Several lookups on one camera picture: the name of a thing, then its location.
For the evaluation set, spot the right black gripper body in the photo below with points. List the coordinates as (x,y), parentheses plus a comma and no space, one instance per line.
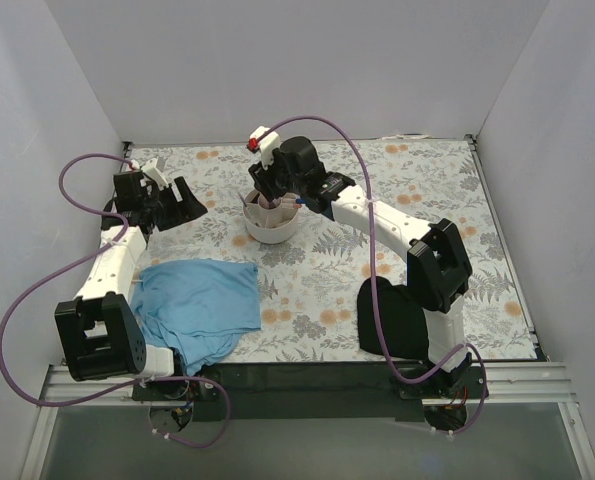
(268,181)

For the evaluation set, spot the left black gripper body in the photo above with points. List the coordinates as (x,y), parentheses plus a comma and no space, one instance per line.
(166,206)

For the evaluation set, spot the white round divided organizer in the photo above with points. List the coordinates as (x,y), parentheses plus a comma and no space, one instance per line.
(270,226)

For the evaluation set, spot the pink capped glue tube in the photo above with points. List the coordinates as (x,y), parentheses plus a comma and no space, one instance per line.
(267,204)

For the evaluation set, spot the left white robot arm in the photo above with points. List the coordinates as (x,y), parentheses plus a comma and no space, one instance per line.
(99,333)

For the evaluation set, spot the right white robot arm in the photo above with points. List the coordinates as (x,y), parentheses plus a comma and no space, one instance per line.
(437,265)

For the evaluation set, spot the light blue cloth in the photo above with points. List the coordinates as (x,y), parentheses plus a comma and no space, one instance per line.
(200,308)

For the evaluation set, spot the black cloth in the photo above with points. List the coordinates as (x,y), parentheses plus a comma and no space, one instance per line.
(402,320)

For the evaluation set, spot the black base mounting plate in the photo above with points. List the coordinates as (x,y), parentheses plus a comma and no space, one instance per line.
(335,390)

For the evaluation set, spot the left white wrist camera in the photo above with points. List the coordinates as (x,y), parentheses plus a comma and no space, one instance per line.
(151,171)

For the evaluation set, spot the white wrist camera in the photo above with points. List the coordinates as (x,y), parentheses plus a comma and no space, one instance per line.
(264,141)
(151,171)

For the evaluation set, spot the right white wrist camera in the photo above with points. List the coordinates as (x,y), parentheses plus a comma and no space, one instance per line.
(264,141)

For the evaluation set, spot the aluminium frame rail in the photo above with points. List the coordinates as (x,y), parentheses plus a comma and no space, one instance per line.
(509,382)

